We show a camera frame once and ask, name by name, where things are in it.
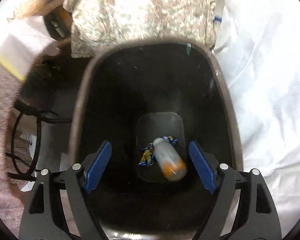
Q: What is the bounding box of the clear plastic bottle orange residue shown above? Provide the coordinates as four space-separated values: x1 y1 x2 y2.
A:
153 138 187 181

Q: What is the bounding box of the dark brown trash bin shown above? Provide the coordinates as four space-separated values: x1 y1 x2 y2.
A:
69 39 243 239

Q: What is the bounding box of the crumpled blue yellow wrapper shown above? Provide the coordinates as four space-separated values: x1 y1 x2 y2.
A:
139 136 178 167

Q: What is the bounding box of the purple striped tablecloth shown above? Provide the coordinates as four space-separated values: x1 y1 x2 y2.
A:
0 17 61 238

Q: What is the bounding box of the white cloth cover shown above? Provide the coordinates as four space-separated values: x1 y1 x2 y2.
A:
214 0 300 235

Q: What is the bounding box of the floral patterned cloth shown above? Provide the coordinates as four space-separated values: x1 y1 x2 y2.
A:
63 0 217 58

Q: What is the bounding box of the black cable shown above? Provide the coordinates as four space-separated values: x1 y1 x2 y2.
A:
5 100 72 182

